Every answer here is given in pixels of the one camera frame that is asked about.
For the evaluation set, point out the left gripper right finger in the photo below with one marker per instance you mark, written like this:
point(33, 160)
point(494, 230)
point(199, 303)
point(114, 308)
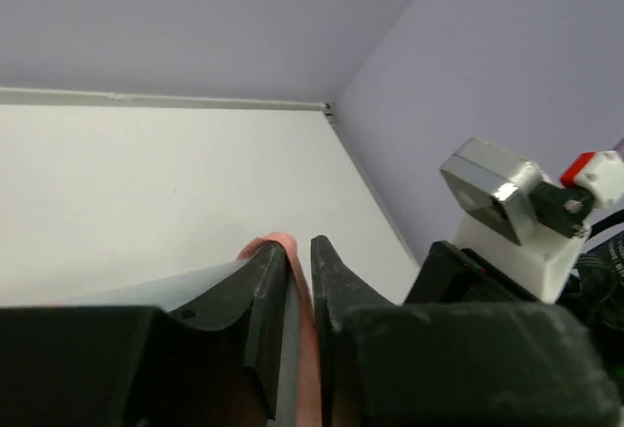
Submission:
point(513, 363)

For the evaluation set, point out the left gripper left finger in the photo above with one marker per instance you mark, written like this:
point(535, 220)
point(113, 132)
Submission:
point(213, 361)

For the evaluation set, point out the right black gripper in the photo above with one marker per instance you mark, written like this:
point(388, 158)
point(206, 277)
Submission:
point(593, 292)

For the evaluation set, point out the orange blue checked pillowcase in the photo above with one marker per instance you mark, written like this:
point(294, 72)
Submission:
point(298, 398)

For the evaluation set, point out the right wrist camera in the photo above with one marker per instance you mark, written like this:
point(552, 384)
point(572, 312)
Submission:
point(519, 221)

